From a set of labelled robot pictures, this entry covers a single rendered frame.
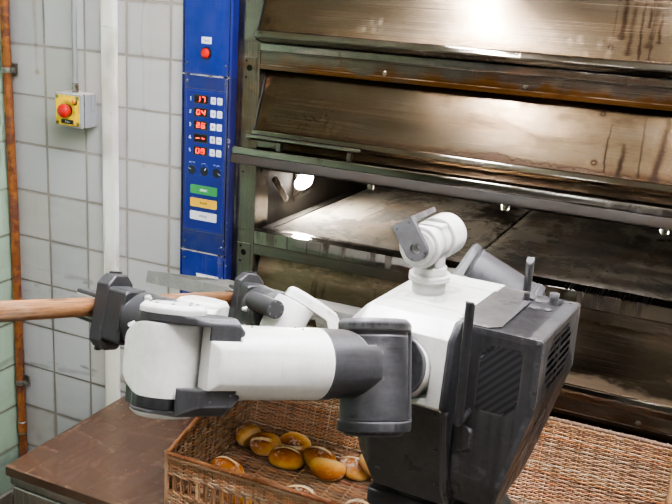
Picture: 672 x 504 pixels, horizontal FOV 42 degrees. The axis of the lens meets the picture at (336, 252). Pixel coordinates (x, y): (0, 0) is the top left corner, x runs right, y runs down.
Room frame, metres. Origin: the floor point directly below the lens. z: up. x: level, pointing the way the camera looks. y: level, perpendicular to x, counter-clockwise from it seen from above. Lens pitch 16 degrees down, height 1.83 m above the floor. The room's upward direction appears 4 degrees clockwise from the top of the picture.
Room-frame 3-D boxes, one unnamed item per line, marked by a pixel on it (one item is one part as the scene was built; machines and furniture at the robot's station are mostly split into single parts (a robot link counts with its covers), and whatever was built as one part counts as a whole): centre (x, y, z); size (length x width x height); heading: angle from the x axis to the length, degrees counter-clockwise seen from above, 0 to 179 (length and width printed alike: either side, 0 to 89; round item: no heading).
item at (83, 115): (2.59, 0.80, 1.46); 0.10 x 0.07 x 0.10; 66
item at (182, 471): (2.02, 0.04, 0.72); 0.56 x 0.49 x 0.28; 67
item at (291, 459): (2.13, 0.10, 0.62); 0.10 x 0.07 x 0.05; 79
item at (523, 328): (1.24, -0.20, 1.27); 0.34 x 0.30 x 0.36; 152
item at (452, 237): (1.27, -0.15, 1.47); 0.10 x 0.07 x 0.09; 152
